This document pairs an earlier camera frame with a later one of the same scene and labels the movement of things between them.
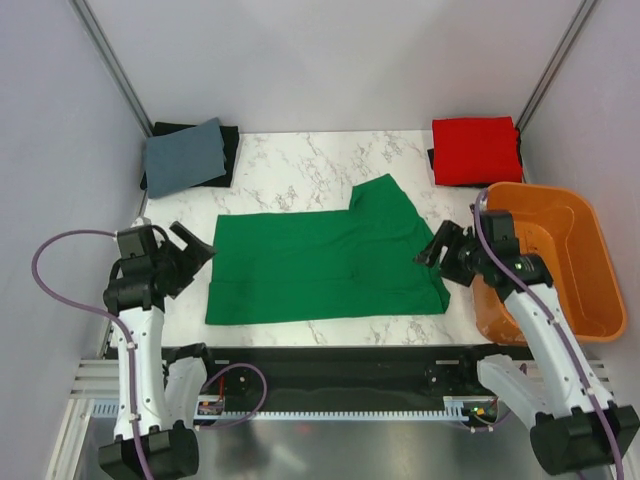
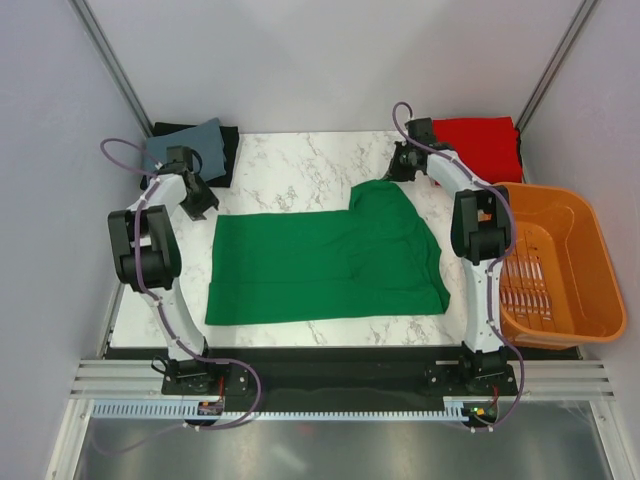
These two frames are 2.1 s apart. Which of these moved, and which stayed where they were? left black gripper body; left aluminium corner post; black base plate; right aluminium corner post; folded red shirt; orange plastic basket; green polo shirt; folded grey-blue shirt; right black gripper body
Moved: right black gripper body; left black gripper body
Stayed: green polo shirt; left aluminium corner post; right aluminium corner post; folded red shirt; black base plate; folded grey-blue shirt; orange plastic basket
